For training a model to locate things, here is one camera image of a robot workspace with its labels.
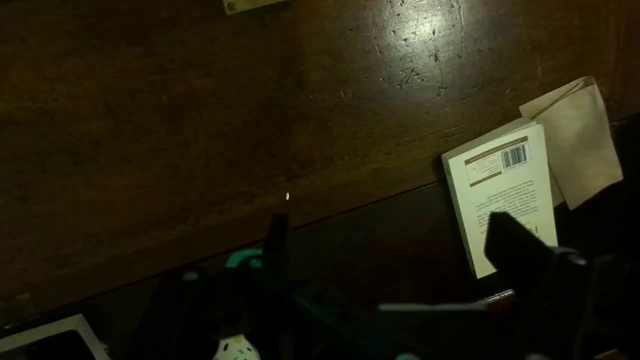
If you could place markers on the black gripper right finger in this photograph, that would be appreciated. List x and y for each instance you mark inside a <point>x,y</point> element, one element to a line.
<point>517,242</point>

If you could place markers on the dark wooden secretary desk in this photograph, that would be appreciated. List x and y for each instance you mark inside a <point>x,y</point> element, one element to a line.
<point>201,120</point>

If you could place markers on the white paperback book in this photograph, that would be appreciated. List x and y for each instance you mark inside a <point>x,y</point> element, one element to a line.
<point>501,193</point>

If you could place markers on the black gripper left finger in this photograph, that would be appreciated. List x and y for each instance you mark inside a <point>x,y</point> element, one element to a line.
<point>277,240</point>

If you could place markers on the brown paper envelope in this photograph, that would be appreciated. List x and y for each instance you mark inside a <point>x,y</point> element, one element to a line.
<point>583,146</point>

